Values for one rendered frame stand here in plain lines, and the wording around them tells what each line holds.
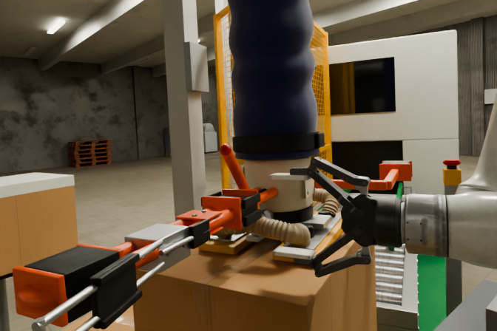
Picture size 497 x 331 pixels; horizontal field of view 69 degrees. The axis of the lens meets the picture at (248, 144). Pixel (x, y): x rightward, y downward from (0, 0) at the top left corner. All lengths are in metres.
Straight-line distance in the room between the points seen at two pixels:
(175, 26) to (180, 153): 0.80
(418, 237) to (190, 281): 0.42
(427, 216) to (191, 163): 1.89
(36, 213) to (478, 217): 1.83
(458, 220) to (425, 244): 0.05
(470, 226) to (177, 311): 0.54
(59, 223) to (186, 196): 0.76
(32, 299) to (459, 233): 0.50
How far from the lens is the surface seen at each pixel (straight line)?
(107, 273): 0.39
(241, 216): 0.67
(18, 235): 2.00
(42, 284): 0.43
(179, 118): 2.35
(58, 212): 2.07
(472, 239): 0.56
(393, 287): 1.70
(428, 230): 0.57
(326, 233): 0.89
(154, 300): 0.83
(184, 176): 2.36
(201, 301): 0.75
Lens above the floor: 1.24
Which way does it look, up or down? 3 degrees down
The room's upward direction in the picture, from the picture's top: 3 degrees counter-clockwise
